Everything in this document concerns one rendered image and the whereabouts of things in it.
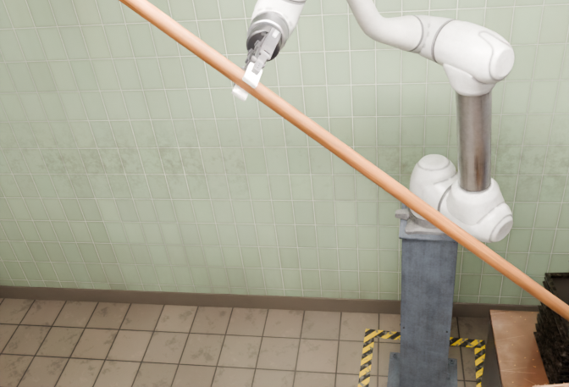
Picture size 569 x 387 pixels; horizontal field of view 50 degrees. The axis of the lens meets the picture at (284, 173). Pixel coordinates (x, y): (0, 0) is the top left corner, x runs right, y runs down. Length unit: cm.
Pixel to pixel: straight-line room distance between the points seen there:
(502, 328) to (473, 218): 65
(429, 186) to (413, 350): 85
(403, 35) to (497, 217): 68
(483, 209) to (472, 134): 28
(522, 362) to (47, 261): 248
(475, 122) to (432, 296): 88
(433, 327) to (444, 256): 40
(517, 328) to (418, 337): 39
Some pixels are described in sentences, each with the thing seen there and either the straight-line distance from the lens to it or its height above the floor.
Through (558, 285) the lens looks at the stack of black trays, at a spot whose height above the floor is 90.
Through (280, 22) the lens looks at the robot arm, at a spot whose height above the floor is 200.
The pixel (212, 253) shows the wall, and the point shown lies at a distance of 319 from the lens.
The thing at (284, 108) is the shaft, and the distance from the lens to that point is 119.
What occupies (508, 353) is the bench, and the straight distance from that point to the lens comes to 249.
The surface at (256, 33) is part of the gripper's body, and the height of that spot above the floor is 200.
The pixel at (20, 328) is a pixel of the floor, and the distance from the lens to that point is 378.
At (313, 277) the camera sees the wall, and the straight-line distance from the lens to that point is 319.
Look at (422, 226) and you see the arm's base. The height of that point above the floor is 103.
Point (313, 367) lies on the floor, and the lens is 313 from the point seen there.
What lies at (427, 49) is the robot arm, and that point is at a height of 176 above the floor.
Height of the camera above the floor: 249
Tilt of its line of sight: 35 degrees down
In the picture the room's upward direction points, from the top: 7 degrees counter-clockwise
